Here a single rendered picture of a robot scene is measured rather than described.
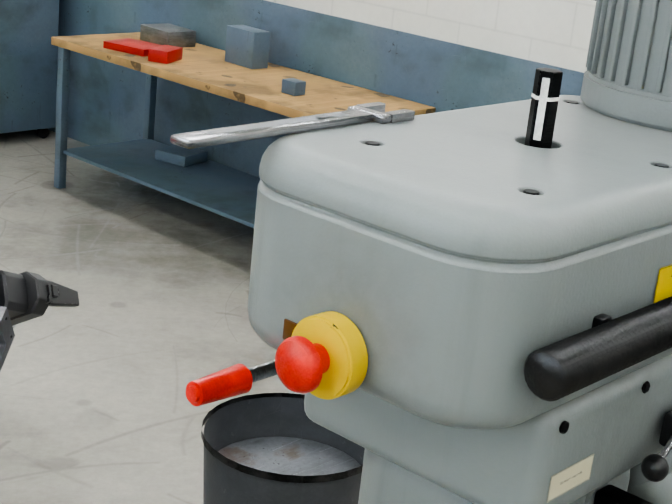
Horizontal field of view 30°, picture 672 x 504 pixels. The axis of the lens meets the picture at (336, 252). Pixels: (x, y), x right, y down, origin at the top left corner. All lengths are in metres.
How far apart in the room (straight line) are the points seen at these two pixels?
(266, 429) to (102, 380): 1.59
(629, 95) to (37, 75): 7.48
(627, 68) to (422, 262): 0.39
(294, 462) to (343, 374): 2.56
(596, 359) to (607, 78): 0.40
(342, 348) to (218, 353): 4.48
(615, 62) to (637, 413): 0.32
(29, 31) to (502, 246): 7.67
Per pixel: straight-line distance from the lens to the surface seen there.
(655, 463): 1.04
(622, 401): 1.01
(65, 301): 1.63
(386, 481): 1.08
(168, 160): 7.33
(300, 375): 0.85
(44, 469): 4.39
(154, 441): 4.58
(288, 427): 3.55
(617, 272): 0.91
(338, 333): 0.86
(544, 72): 1.00
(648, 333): 0.90
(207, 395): 0.95
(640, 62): 1.15
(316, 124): 0.97
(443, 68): 6.37
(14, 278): 1.58
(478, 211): 0.81
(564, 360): 0.82
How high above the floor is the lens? 2.10
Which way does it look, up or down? 18 degrees down
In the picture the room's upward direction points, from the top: 6 degrees clockwise
